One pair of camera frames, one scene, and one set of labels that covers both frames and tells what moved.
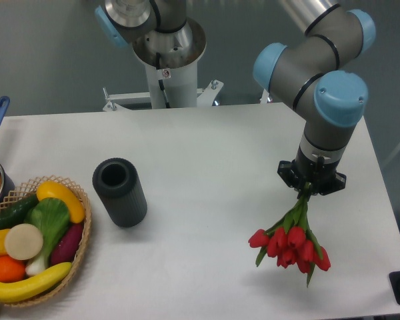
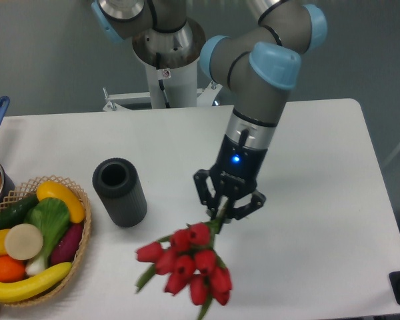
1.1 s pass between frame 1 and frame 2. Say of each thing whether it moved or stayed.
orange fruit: stayed
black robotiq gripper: moved
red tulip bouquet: moved
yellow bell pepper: stayed
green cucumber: stayed
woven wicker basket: stayed
